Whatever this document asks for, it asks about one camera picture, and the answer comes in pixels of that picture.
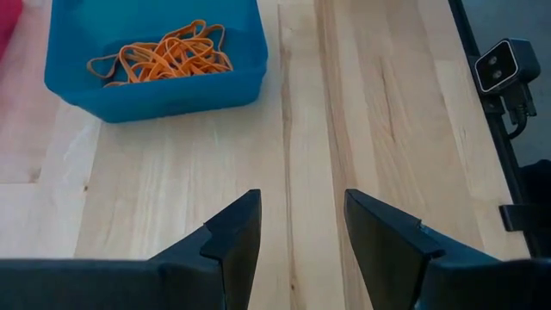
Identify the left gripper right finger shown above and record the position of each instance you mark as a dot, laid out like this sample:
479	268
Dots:
409	275

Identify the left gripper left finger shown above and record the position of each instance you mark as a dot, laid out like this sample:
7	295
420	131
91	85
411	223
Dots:
202	280

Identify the blue plastic basket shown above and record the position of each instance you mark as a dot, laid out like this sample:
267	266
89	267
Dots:
172	97

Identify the pile of orange rubber bands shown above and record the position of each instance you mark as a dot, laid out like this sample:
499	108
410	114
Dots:
142	56

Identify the red plastic basket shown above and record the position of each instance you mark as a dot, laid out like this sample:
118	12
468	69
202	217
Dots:
8	19

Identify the black aluminium table frame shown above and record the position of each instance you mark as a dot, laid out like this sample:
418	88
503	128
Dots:
510	163

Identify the black table-level camera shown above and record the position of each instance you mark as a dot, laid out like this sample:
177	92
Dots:
501	66

